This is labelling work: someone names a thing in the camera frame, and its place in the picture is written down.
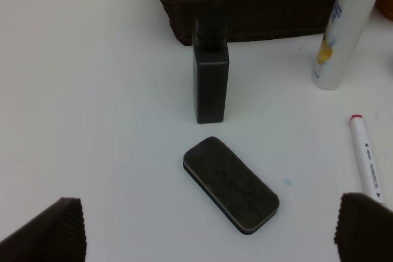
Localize white bottle blue cap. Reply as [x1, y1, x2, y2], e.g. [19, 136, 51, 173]
[313, 0, 376, 90]

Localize black rectangular bottle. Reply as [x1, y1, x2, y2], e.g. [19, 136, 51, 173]
[192, 2, 230, 124]

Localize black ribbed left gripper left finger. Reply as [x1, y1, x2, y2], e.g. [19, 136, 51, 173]
[1, 198, 87, 261]

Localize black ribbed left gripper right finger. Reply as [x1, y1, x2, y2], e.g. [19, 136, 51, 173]
[334, 193, 392, 261]

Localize black felt whiteboard eraser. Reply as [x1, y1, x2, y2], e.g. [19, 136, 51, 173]
[183, 136, 280, 235]

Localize white marker pink caps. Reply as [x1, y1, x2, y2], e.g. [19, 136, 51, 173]
[349, 114, 386, 206]

